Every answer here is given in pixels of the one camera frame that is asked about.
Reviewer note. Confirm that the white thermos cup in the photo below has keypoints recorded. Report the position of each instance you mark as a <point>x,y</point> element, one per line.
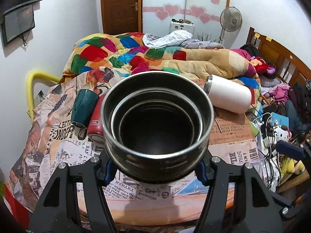
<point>228,95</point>

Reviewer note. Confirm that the black steel thermos cup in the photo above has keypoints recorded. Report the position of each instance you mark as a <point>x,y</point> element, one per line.
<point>156,126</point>

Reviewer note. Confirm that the white patterned garment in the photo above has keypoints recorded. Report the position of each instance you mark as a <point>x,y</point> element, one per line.
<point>173,39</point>

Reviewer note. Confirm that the brown wooden door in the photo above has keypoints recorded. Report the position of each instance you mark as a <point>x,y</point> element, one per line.
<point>121,16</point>

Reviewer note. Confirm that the newspaper print tablecloth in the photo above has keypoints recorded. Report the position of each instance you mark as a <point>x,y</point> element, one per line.
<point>53,139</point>

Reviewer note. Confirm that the standing electric fan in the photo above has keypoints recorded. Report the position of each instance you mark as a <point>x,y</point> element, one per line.
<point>230,21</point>

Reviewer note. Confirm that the red box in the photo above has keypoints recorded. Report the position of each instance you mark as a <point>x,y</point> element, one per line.
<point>20,213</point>

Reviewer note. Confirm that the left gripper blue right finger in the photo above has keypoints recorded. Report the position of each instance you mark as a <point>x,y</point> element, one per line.
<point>200,172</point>

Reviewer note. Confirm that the colourful patchwork blanket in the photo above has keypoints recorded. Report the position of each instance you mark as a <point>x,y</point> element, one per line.
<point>127,54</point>

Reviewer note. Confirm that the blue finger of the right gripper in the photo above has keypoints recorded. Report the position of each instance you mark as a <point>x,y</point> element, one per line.
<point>290,150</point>

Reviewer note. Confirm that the yellow padded bed rail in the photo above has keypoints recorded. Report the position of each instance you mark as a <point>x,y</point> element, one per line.
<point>35,80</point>

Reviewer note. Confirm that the small wall monitor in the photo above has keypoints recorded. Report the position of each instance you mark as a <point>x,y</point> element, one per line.
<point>16,23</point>

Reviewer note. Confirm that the white radiator heater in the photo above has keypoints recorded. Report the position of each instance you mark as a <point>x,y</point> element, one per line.
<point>180,24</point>

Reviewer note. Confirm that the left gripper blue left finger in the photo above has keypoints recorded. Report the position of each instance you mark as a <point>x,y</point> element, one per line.
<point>110,172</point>

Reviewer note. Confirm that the frosted sliding wardrobe doors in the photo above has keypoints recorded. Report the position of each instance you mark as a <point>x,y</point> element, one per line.
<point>157,16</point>

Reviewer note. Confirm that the grey crumpled bedding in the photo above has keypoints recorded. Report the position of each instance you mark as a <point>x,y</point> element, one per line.
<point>198,44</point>

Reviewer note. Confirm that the white cat plush toy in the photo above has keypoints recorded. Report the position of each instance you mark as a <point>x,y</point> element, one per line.
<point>281,133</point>

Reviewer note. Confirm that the dark green faceted cup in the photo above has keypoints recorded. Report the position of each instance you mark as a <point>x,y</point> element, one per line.
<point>83,108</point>

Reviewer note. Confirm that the red thermos cup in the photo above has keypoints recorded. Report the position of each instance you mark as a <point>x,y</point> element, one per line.
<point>95,127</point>

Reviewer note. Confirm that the wooden headboard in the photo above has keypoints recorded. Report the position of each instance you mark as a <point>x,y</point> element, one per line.
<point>289,68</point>

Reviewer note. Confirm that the red plush toy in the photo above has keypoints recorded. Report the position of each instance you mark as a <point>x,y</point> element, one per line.
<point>262,67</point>

